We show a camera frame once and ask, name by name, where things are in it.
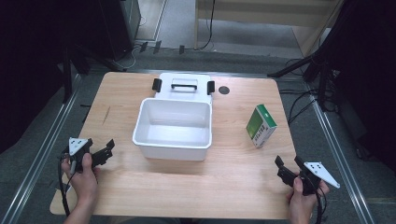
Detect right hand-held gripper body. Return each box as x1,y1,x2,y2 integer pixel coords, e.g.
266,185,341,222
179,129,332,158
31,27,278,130
297,161,341,197

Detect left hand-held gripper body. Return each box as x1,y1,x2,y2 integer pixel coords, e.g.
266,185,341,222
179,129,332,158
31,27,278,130
63,136,94,174

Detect person's right hand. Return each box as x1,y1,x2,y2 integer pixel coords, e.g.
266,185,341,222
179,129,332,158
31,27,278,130
286,175,331,224

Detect person's left hand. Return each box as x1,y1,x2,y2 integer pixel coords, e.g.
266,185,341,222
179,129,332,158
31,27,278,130
61,152,99,204

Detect green and white carton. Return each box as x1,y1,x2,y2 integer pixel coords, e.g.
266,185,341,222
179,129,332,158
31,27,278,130
246,104,278,149

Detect white storage box with lid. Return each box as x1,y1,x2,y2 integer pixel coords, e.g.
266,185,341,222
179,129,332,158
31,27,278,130
132,72,217,162

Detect black metal stand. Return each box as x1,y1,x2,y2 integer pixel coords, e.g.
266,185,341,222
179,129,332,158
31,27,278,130
61,43,92,105

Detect black tripod stand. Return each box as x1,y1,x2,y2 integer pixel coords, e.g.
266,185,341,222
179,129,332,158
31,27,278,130
266,50,339,113

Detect dark curtain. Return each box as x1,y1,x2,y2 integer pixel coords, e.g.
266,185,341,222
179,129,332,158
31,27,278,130
306,0,396,174
0,0,106,155

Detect black cabinet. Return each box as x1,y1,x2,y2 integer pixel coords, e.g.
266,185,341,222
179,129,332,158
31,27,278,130
98,0,142,62

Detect light wooden shelf unit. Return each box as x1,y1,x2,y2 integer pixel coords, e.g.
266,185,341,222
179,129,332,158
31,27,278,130
193,0,345,59

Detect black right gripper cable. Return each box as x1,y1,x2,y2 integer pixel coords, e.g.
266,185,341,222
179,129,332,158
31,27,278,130
311,178,329,224

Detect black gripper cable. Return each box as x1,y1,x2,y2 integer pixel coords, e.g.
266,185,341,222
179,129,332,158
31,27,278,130
57,152,78,217
311,178,329,224

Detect metal floor rail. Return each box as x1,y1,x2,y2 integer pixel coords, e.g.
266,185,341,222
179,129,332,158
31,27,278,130
303,81,376,224
0,74,83,224

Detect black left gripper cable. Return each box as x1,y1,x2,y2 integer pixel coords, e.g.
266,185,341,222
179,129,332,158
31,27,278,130
57,152,78,217

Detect black floor cables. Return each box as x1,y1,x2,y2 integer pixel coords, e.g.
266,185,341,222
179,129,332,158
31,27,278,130
277,57,341,126

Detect white floor cable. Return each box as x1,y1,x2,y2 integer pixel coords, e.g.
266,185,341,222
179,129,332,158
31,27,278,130
120,15,148,71

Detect black hanging cable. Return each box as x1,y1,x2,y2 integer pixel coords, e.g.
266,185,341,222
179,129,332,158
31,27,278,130
197,0,217,51

